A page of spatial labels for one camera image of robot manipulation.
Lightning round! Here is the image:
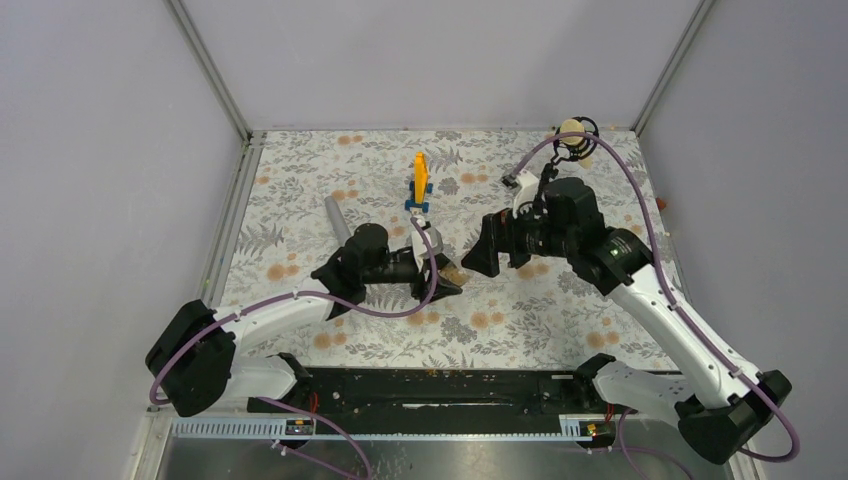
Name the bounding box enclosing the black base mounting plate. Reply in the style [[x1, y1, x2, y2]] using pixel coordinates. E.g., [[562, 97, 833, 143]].
[[247, 367, 626, 437]]

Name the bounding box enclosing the floral patterned table mat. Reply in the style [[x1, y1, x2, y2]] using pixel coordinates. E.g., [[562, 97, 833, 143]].
[[221, 130, 674, 371]]

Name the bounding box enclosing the purple cable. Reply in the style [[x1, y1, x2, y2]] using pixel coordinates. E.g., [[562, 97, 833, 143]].
[[148, 217, 442, 480], [502, 132, 801, 480]]

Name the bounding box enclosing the black microphone tripod stand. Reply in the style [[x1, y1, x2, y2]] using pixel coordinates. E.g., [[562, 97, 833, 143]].
[[535, 159, 561, 201]]

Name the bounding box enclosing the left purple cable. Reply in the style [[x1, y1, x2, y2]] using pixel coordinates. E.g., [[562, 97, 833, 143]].
[[148, 217, 442, 480]]

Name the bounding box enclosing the white slotted cable duct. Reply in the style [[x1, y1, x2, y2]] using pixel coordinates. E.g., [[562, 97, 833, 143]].
[[168, 415, 598, 443]]

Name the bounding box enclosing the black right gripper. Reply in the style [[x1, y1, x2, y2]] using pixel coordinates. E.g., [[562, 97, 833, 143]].
[[461, 198, 576, 277]]

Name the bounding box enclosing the blue yellow toy block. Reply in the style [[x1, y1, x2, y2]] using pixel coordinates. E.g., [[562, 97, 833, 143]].
[[404, 152, 433, 213]]

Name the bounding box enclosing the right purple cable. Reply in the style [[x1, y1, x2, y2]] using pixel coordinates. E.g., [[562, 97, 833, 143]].
[[502, 132, 801, 480]]

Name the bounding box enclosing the grey handheld microphone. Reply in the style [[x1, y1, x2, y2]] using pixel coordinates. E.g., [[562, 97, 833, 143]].
[[324, 196, 351, 247]]

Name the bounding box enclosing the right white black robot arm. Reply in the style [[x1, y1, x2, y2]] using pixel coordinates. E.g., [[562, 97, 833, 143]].
[[462, 177, 792, 465]]

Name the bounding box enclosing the cream foam studio microphone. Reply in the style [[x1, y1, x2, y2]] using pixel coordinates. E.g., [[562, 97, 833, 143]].
[[551, 116, 599, 165]]

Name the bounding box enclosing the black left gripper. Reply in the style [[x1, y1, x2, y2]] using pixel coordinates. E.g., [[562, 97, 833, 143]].
[[363, 253, 462, 302]]

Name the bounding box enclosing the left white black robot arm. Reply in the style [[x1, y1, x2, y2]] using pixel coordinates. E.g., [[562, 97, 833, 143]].
[[145, 217, 463, 417]]

